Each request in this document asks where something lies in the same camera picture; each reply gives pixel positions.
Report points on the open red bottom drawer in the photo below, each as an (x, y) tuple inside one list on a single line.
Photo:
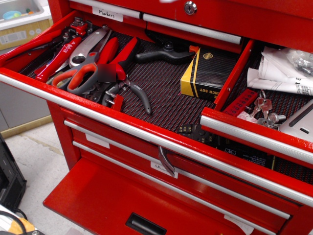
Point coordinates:
[(102, 201)]

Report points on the red tool chest cabinet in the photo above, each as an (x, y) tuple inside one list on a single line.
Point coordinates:
[(259, 177)]

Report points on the black crimper die set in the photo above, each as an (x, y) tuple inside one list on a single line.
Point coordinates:
[(195, 132)]

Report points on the black yellow wrench set box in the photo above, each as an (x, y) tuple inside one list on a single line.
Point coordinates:
[(207, 73)]

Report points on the red hex key holder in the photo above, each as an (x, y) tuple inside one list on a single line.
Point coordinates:
[(240, 103)]

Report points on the silver utility knife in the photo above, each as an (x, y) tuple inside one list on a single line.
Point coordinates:
[(81, 52)]

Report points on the silver key bunch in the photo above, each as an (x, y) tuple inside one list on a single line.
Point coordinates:
[(264, 105)]

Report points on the silver cabinet lock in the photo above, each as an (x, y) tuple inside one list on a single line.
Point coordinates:
[(190, 7)]

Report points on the white folded paper manual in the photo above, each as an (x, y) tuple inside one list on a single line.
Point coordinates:
[(276, 73)]

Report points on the silver metal plate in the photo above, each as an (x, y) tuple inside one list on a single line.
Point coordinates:
[(300, 124)]

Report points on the plastic bag of bolts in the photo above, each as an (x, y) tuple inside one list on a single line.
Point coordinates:
[(301, 60)]

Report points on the black case on floor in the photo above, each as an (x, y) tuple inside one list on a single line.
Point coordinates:
[(12, 182)]

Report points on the white toy sink unit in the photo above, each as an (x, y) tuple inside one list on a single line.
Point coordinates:
[(22, 20)]

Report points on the grey handled small pliers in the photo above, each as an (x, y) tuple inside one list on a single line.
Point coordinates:
[(125, 84)]

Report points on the red handled crimping pliers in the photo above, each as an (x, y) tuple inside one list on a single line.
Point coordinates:
[(112, 67)]

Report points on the black clamp handle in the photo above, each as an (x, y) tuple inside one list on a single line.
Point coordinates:
[(167, 54)]

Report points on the red grey handled scissors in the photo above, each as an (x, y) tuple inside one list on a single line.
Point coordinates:
[(80, 78)]

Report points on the red handled wire stripper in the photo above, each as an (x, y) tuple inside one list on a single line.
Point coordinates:
[(73, 38)]

